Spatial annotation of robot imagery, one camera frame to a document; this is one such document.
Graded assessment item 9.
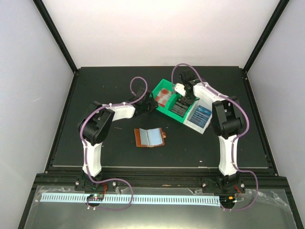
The purple cable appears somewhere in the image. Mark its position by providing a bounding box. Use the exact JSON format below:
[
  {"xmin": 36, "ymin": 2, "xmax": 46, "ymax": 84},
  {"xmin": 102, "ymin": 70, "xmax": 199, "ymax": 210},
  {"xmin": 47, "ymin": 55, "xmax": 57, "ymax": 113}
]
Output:
[
  {"xmin": 171, "ymin": 63, "xmax": 259, "ymax": 212},
  {"xmin": 80, "ymin": 76, "xmax": 133, "ymax": 212}
]

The green bin left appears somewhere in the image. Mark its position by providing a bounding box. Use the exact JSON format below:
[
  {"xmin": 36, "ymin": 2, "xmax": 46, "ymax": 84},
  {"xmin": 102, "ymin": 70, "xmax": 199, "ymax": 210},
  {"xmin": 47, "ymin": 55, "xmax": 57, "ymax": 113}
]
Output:
[{"xmin": 152, "ymin": 79, "xmax": 175, "ymax": 114}]

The blue credit card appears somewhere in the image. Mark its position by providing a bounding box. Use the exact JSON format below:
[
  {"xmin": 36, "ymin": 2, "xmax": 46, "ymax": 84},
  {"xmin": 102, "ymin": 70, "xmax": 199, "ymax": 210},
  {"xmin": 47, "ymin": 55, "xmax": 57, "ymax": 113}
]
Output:
[{"xmin": 190, "ymin": 105, "xmax": 212, "ymax": 128}]

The green bin middle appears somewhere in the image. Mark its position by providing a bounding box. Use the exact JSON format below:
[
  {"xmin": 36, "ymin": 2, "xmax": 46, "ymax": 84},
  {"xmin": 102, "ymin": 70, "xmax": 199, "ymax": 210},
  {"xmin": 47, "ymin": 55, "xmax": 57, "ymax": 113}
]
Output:
[{"xmin": 165, "ymin": 94, "xmax": 199, "ymax": 124}]

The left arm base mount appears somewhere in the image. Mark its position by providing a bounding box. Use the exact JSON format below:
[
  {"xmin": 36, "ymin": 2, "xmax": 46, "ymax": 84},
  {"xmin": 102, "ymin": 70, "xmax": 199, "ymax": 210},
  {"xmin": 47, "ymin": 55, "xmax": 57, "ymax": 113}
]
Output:
[{"xmin": 74, "ymin": 177, "xmax": 117, "ymax": 193}]

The green bin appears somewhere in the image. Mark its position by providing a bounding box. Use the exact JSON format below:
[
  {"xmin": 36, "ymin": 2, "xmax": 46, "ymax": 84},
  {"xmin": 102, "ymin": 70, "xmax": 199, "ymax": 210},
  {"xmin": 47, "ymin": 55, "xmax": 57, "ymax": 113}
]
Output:
[
  {"xmin": 165, "ymin": 94, "xmax": 199, "ymax": 124},
  {"xmin": 152, "ymin": 79, "xmax": 175, "ymax": 114}
]

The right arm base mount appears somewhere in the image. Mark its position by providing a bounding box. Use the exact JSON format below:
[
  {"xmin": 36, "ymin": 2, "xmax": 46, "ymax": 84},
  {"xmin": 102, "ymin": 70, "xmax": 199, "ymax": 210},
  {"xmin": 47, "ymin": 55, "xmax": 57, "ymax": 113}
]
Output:
[{"xmin": 201, "ymin": 177, "xmax": 245, "ymax": 195}]

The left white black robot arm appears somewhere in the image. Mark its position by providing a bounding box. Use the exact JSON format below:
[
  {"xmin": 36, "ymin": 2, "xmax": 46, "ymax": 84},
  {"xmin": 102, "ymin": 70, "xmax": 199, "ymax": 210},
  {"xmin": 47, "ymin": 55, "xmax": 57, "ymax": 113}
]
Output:
[{"xmin": 79, "ymin": 91, "xmax": 158, "ymax": 190}]

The brown leather card holder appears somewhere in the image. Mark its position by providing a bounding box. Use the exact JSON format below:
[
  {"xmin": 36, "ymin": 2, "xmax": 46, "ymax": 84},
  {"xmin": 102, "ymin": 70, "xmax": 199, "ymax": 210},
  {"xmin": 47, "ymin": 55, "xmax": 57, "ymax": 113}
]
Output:
[{"xmin": 134, "ymin": 128, "xmax": 166, "ymax": 148}]

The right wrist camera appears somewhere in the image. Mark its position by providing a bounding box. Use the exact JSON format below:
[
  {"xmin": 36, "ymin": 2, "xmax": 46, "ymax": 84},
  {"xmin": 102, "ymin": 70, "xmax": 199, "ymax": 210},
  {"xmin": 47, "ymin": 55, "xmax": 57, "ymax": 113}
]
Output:
[{"xmin": 174, "ymin": 83, "xmax": 186, "ymax": 96}]

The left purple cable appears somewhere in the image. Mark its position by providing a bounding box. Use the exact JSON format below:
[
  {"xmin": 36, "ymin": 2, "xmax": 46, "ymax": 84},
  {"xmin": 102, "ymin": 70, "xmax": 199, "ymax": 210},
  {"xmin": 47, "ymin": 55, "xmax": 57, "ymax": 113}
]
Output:
[{"xmin": 80, "ymin": 76, "xmax": 133, "ymax": 212}]

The black aluminium frame rail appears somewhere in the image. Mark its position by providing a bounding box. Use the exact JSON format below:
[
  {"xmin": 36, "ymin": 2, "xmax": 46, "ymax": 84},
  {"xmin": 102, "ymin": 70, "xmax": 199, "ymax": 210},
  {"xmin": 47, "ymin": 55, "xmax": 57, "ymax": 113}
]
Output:
[{"xmin": 18, "ymin": 167, "xmax": 303, "ymax": 229}]

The white slotted cable duct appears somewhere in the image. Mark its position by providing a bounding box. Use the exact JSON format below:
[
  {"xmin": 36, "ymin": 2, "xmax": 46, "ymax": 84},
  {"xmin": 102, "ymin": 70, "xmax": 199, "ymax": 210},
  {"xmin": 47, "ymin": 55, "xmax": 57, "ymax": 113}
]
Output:
[{"xmin": 40, "ymin": 193, "xmax": 220, "ymax": 207}]

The white bin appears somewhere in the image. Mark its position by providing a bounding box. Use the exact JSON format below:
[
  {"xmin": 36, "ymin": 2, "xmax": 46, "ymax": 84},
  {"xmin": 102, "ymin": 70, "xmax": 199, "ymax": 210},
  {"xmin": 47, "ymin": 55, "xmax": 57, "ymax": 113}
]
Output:
[{"xmin": 183, "ymin": 100, "xmax": 212, "ymax": 134}]

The red patterned card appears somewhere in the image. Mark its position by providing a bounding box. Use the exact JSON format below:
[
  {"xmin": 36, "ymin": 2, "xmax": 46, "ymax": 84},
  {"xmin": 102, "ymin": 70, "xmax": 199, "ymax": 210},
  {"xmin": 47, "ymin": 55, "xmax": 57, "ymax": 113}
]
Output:
[{"xmin": 155, "ymin": 88, "xmax": 173, "ymax": 107}]

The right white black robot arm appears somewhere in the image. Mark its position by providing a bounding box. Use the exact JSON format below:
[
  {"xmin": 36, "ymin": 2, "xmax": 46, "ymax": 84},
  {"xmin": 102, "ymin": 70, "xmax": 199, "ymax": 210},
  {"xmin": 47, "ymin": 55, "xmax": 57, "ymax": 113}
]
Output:
[{"xmin": 174, "ymin": 70, "xmax": 249, "ymax": 192}]

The black credit card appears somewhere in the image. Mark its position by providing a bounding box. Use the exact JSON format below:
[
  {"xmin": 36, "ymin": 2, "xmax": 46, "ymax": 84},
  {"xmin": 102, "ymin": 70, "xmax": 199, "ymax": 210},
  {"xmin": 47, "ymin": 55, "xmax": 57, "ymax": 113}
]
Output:
[{"xmin": 171, "ymin": 100, "xmax": 191, "ymax": 117}]

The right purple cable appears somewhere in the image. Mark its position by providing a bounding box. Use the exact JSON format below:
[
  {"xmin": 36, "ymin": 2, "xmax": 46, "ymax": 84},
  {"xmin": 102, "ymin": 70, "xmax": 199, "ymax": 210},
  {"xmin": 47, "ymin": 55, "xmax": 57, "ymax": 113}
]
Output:
[{"xmin": 171, "ymin": 63, "xmax": 259, "ymax": 212}]

